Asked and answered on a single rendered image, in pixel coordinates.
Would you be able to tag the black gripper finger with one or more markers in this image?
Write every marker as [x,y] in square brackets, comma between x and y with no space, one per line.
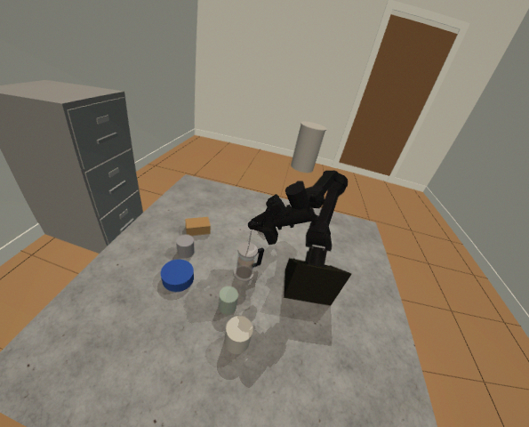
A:
[258,226]
[260,217]

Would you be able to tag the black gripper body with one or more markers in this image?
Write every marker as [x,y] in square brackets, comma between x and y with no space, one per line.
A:
[269,228]

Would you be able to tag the tan rectangular block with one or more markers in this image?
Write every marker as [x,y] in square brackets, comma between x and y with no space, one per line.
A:
[198,226]

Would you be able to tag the glass coffee press with plunger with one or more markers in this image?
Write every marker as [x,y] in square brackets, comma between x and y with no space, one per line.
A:
[246,259]

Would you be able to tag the grey cylinder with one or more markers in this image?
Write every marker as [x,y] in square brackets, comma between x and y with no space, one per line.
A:
[238,334]
[185,246]

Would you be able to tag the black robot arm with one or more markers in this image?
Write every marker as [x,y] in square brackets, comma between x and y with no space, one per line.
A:
[303,201]

